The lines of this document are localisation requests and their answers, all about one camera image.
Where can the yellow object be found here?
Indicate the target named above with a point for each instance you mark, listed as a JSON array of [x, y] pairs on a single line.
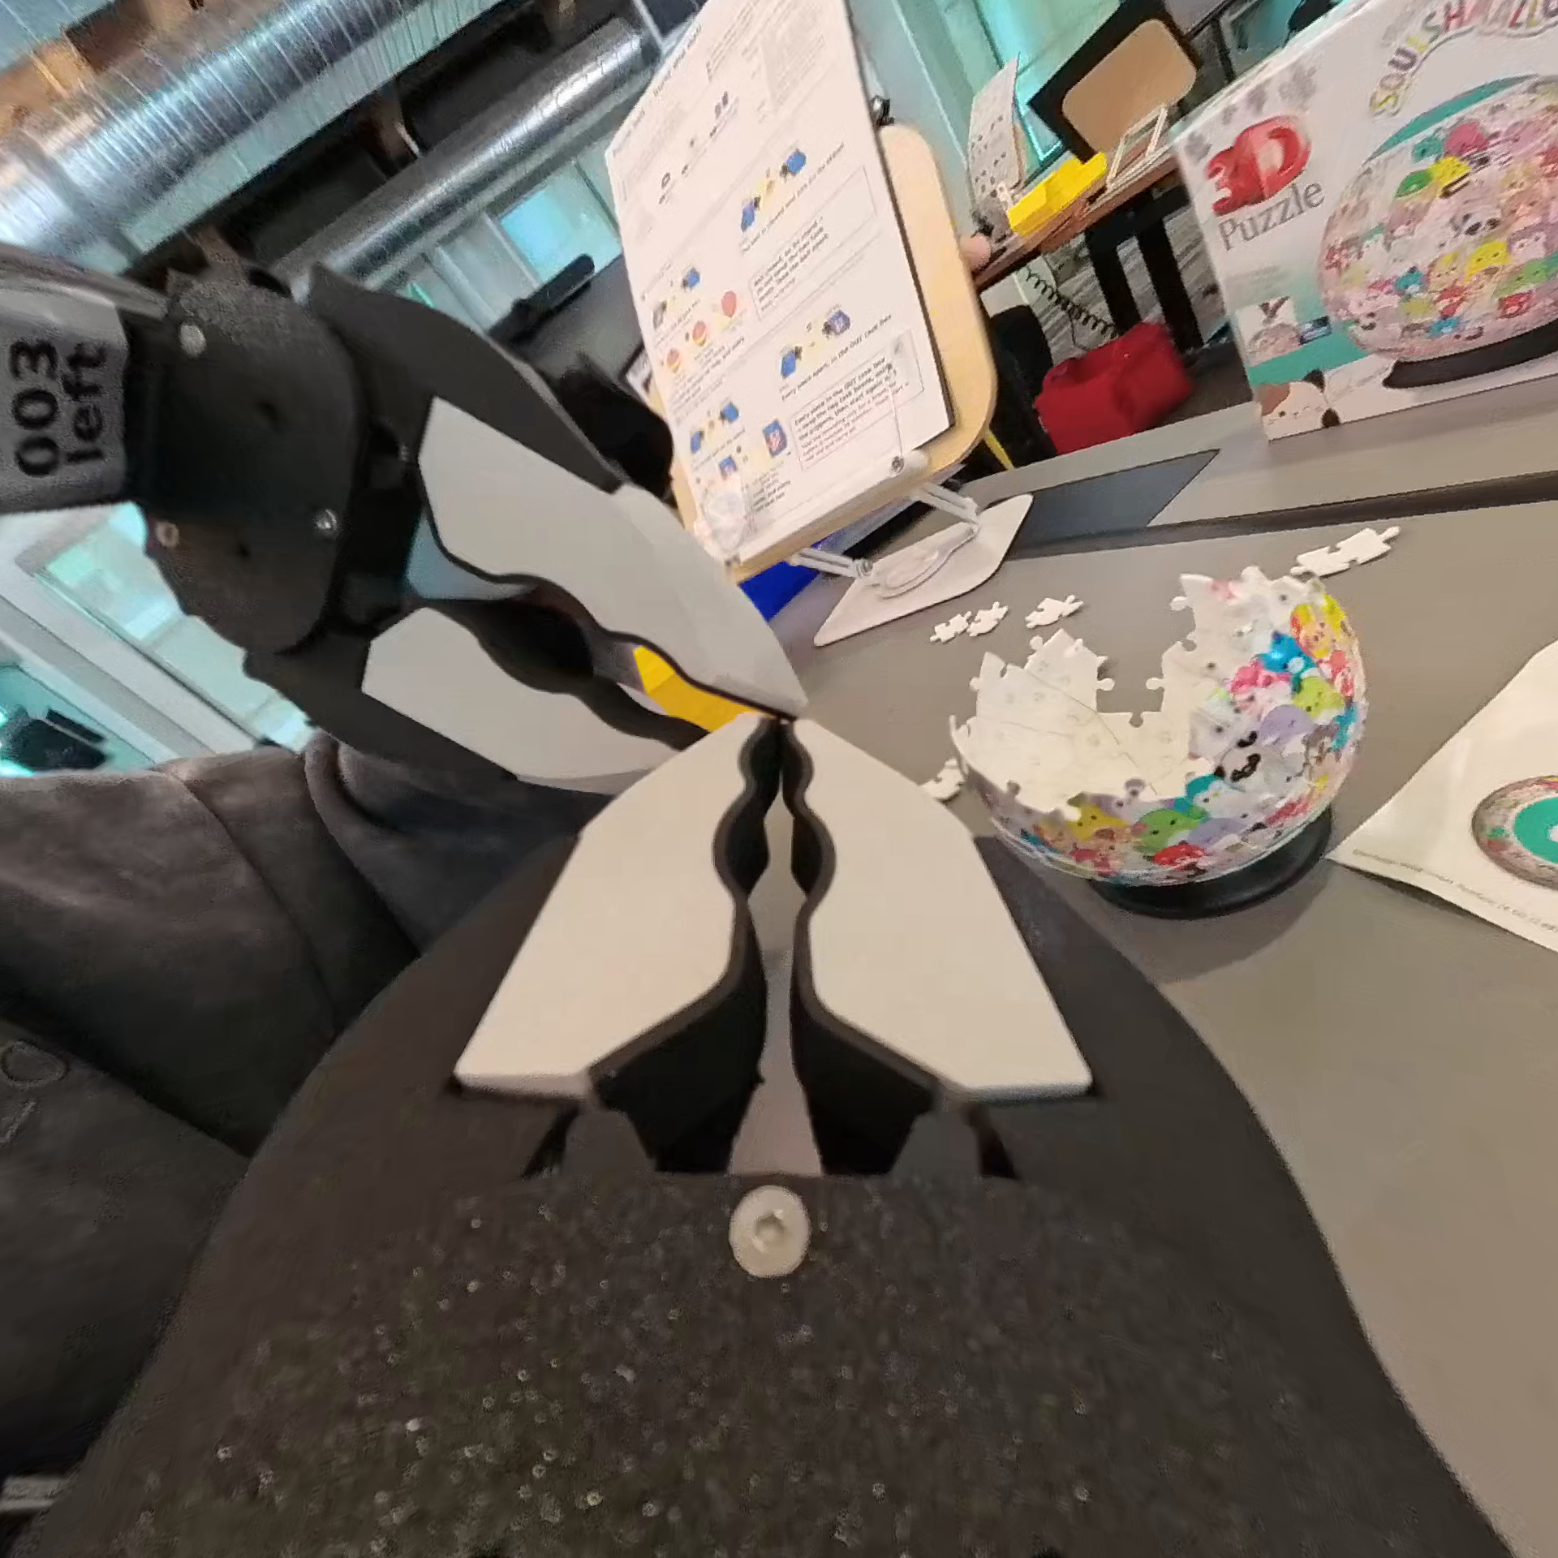
[[682, 689]]

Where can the white stand base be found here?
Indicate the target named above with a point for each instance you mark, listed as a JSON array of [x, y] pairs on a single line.
[[951, 572]]

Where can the silver air duct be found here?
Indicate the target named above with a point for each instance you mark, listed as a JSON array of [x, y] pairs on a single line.
[[244, 110]]

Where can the black mat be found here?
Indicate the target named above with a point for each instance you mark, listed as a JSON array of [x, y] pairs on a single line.
[[1095, 500]]

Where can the person's dark grey hoodie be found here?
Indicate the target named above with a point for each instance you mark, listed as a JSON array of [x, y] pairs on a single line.
[[97, 1218]]

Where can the puzzle instruction sheet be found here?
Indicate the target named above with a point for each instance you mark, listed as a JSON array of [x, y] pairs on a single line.
[[1461, 791]]

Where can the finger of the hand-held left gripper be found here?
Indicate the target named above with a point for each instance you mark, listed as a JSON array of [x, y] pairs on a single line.
[[585, 537], [476, 695]]

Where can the colourful puzzle ball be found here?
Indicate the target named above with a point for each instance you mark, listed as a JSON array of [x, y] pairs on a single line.
[[1095, 732]]

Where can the black table divider strip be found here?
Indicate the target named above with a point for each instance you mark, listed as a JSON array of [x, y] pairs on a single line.
[[1399, 494]]

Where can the person's left forearm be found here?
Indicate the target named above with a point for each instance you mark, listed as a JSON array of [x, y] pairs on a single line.
[[244, 913]]

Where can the puzzle box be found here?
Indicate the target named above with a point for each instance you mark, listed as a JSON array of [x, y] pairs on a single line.
[[1340, 244]]

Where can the wooden back chair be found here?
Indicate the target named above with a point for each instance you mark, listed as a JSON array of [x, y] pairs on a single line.
[[1127, 86]]

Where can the printed paper sheet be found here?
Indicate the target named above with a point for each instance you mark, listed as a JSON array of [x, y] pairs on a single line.
[[780, 244]]

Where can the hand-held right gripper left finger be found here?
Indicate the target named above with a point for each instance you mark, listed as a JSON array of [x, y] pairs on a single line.
[[620, 962]]

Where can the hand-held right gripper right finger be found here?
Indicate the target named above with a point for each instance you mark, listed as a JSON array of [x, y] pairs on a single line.
[[926, 962]]

